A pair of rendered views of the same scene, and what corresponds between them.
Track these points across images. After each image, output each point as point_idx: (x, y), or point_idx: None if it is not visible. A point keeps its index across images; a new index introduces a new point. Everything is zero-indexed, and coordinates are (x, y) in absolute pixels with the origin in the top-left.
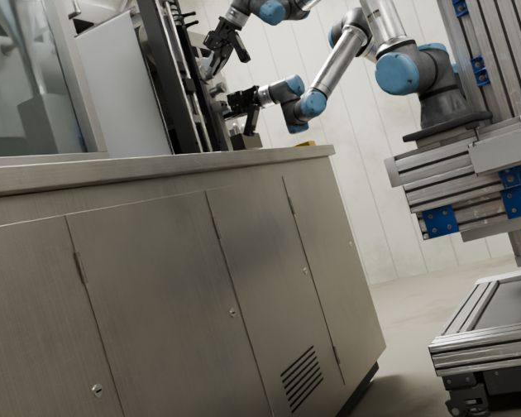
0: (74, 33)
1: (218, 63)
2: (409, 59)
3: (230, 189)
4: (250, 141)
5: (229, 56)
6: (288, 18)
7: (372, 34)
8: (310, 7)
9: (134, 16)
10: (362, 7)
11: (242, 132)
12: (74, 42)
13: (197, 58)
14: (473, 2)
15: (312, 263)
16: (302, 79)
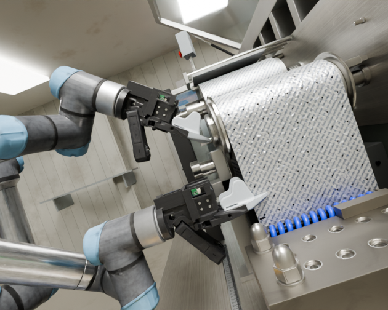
0: (291, 5)
1: (179, 135)
2: None
3: None
4: (258, 283)
5: (162, 129)
6: (45, 151)
7: (34, 242)
8: (4, 161)
9: (199, 79)
10: (27, 218)
11: (245, 250)
12: (177, 163)
13: (207, 98)
14: None
15: None
16: (82, 245)
